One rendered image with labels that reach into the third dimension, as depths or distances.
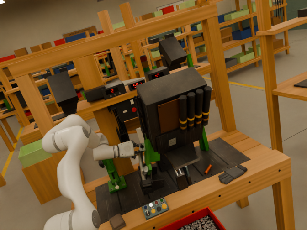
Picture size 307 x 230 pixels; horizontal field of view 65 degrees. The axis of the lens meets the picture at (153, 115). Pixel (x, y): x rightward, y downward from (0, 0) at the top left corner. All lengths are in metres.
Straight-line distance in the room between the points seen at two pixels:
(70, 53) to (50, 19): 9.74
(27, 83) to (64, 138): 0.71
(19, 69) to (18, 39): 9.70
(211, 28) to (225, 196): 1.21
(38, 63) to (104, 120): 0.58
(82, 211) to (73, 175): 0.16
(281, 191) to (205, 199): 0.58
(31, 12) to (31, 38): 1.00
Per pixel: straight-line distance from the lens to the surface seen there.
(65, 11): 11.54
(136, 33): 1.79
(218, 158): 1.88
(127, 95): 1.69
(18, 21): 11.52
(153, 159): 1.62
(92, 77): 1.77
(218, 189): 1.62
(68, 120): 1.31
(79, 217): 1.08
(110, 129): 1.87
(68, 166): 1.15
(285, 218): 2.13
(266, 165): 1.77
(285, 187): 1.96
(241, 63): 7.11
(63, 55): 1.76
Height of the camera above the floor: 1.95
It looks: 21 degrees down
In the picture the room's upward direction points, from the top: 17 degrees counter-clockwise
